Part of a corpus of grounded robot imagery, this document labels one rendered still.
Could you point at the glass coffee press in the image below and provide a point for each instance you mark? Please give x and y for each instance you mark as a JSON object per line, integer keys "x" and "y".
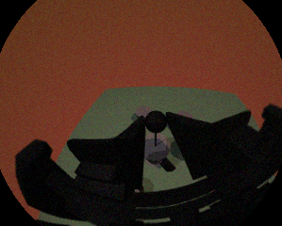
{"x": 157, "y": 146}

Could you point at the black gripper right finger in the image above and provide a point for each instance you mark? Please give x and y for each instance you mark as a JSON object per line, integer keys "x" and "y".
{"x": 199, "y": 141}

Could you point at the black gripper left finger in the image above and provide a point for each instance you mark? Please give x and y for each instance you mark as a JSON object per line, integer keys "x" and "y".
{"x": 126, "y": 151}

